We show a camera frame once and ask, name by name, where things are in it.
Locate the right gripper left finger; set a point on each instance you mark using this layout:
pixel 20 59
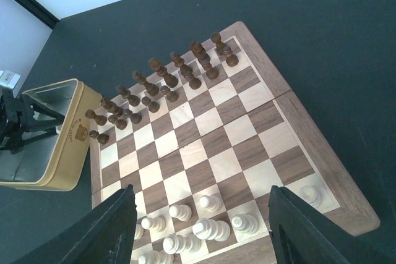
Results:
pixel 104 235

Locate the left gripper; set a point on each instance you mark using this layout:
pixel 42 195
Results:
pixel 12 112

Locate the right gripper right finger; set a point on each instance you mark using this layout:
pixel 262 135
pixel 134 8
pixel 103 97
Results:
pixel 301 234

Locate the white piece corner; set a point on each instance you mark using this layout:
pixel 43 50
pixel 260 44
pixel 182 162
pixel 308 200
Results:
pixel 310 195

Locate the white pawn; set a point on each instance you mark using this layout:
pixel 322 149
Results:
pixel 211 203
pixel 180 212

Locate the tall white piece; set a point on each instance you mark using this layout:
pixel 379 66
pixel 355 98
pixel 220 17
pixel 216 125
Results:
pixel 209 229

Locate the white bishop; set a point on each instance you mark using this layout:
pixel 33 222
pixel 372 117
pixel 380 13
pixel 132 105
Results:
pixel 245 223

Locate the dark chess pieces group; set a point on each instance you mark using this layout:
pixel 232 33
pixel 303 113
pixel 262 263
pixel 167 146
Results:
pixel 148 118

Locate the wooden chess board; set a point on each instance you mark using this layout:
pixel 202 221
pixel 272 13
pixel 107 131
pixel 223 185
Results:
pixel 267 138

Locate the gold metal tin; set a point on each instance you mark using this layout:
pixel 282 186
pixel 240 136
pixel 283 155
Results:
pixel 56 163

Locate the left frame post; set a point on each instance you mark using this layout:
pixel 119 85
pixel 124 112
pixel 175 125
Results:
pixel 39 11

